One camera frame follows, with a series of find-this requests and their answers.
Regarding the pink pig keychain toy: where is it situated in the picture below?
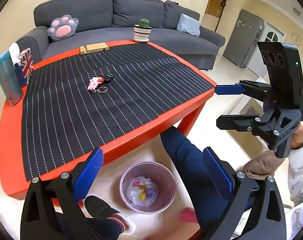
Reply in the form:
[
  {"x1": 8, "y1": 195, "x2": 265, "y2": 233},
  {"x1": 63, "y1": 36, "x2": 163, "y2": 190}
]
[{"x1": 88, "y1": 77, "x2": 104, "y2": 92}]

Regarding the pink trash bin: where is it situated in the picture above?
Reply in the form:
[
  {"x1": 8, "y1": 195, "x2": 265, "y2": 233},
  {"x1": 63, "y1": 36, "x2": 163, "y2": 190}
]
[{"x1": 119, "y1": 161, "x2": 176, "y2": 215}]

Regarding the person's right hand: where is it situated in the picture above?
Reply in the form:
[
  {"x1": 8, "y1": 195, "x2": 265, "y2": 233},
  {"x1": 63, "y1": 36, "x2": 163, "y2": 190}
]
[{"x1": 291, "y1": 122, "x2": 303, "y2": 151}]

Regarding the person's blue jeans leg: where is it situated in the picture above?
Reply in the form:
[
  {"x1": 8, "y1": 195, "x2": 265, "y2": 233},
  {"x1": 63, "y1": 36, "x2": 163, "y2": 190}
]
[{"x1": 56, "y1": 126, "x2": 255, "y2": 240}]

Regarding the black slipper with sock foot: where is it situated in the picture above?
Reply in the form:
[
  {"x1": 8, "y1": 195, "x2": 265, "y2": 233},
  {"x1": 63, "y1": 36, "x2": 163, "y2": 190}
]
[{"x1": 84, "y1": 194, "x2": 136, "y2": 235}]

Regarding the grey refrigerator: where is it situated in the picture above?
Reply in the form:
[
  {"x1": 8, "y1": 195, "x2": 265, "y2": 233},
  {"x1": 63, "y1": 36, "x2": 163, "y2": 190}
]
[{"x1": 223, "y1": 9, "x2": 265, "y2": 67}]

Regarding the light blue cushion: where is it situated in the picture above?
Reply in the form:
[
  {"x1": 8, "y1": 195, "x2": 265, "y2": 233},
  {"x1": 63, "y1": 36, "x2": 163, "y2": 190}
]
[{"x1": 176, "y1": 14, "x2": 201, "y2": 37}]

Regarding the black striped table mat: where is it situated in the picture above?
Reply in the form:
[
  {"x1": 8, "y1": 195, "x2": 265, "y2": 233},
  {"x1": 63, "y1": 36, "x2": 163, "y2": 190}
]
[{"x1": 21, "y1": 43, "x2": 213, "y2": 180}]

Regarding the red coffee table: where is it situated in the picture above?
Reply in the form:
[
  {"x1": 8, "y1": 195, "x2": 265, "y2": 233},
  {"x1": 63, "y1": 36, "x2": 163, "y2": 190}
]
[{"x1": 0, "y1": 41, "x2": 215, "y2": 198}]

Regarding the potted cactus striped pot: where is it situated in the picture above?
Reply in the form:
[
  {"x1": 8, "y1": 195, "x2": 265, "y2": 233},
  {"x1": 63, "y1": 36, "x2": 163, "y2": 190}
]
[{"x1": 133, "y1": 18, "x2": 152, "y2": 43}]

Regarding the teal thermos bottle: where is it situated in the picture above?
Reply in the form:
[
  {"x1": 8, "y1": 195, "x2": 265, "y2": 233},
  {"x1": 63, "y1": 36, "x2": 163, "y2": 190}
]
[{"x1": 0, "y1": 50, "x2": 23, "y2": 106}]

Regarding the wooden phone stand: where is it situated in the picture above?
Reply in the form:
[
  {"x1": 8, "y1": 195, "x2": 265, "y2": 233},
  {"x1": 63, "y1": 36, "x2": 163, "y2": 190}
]
[{"x1": 79, "y1": 42, "x2": 110, "y2": 55}]

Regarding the union jack tissue box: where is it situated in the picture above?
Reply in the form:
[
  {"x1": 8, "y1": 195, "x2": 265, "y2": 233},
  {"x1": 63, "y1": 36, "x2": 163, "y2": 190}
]
[{"x1": 9, "y1": 42, "x2": 34, "y2": 87}]

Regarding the cat paw cushion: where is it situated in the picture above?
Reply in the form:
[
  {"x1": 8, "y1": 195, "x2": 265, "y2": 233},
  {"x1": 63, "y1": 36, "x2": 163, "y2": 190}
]
[{"x1": 47, "y1": 15, "x2": 79, "y2": 42}]

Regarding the dark grey sofa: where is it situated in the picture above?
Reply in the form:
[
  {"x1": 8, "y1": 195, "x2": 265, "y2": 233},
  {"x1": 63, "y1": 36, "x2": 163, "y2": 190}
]
[{"x1": 17, "y1": 0, "x2": 226, "y2": 70}]

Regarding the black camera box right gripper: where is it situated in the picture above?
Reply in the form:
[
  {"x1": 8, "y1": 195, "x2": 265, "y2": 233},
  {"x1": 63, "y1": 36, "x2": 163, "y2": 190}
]
[{"x1": 258, "y1": 42, "x2": 303, "y2": 109}]

